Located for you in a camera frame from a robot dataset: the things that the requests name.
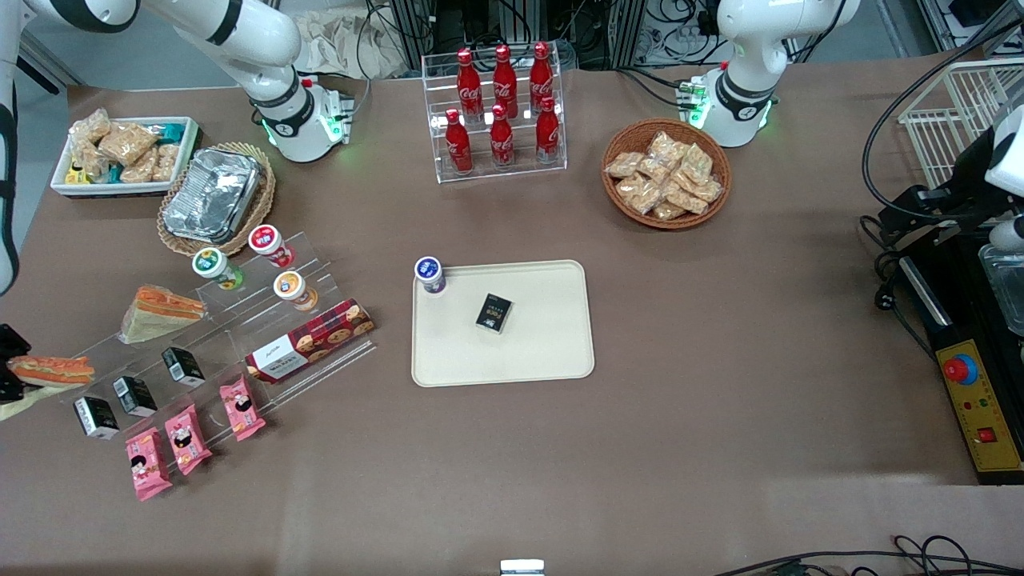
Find red lid yogurt cup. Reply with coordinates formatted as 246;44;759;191
248;224;296;270

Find clear acrylic stepped stand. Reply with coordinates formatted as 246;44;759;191
50;232;379;438

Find crumpled beige cloth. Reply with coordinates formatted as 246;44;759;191
294;8;406;79

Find red emergency stop button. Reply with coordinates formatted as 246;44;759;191
942;352;980;386

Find small black box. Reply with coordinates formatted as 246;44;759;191
475;293;514;334
162;346;206;389
112;375;158;418
73;396;121;441

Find black floor cables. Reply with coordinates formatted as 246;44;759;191
710;534;1024;576

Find grey metal rail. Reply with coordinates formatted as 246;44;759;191
16;32;86;95

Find silver machine handle bar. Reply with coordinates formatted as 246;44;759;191
899;256;954;327

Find clear bag brown snack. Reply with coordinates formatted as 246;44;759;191
70;108;113;146
120;149;159;184
152;142;182;183
98;122;160;167
70;144;110;181

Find red cola bottle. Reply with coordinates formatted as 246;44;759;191
529;42;555;113
444;109;474;175
492;44;519;118
534;96;562;164
489;104;516;170
457;48;484;121

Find aluminium equipment rack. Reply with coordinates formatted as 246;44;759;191
388;0;726;71

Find pink snack packet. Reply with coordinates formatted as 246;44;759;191
125;427;174;502
165;404;214;478
219;374;267;442

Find white rectangular bin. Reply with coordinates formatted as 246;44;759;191
50;117;202;199

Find green lid yogurt cup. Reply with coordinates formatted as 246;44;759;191
192;247;244;292

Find triangle sandwich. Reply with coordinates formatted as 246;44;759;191
119;285;208;346
0;354;96;422

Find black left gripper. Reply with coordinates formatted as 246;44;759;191
878;132;1006;241

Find blue lid yogurt cup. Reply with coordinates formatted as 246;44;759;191
414;256;447;295

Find red plaid cookie box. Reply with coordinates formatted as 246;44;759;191
245;298;376;386

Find oval wicker tray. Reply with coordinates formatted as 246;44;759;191
156;142;278;258

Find black power cable with plug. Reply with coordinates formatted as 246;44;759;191
859;212;938;362

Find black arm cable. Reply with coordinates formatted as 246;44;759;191
861;24;1024;226

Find beige plastic tray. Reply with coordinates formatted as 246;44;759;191
411;259;596;389

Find orange lid yogurt cup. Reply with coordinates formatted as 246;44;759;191
273;270;319;313

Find round wicker basket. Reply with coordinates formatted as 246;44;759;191
601;118;733;231

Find clear acrylic bottle rack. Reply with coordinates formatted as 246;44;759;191
422;46;569;186

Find white wire rack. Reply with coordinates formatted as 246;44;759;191
898;58;1024;190

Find aluminium foil container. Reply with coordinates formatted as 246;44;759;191
162;148;266;246

